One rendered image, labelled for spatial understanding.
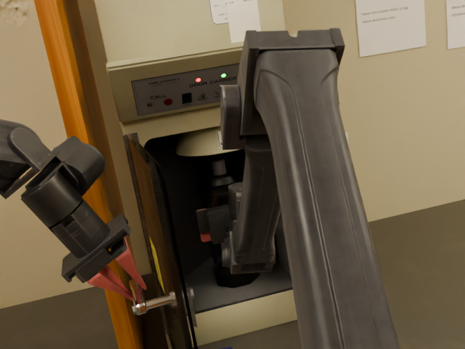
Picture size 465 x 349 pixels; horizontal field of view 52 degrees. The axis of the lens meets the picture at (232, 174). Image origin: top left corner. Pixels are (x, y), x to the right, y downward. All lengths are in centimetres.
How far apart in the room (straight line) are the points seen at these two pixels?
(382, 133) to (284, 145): 118
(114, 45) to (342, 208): 63
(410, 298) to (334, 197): 82
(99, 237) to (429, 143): 116
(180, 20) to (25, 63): 55
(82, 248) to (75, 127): 21
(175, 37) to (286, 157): 57
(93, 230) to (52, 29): 31
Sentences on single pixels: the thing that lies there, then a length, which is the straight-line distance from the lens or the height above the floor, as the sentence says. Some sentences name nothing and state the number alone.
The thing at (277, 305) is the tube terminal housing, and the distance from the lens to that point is 102.
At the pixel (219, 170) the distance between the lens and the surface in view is 99.
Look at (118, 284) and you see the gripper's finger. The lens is 71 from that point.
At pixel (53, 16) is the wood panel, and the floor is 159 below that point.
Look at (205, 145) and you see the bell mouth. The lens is 91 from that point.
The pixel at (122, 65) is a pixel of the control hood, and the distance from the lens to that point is 74.
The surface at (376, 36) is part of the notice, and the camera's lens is 147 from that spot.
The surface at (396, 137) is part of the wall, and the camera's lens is 153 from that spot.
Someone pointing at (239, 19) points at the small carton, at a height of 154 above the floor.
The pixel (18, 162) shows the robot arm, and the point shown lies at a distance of 61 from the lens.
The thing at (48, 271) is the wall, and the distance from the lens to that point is 142.
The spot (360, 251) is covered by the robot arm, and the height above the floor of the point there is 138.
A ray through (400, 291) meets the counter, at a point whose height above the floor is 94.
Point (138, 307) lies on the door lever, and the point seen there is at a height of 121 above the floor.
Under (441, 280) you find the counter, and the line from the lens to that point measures 119.
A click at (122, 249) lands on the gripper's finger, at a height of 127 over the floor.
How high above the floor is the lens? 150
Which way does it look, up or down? 15 degrees down
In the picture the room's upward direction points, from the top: 9 degrees counter-clockwise
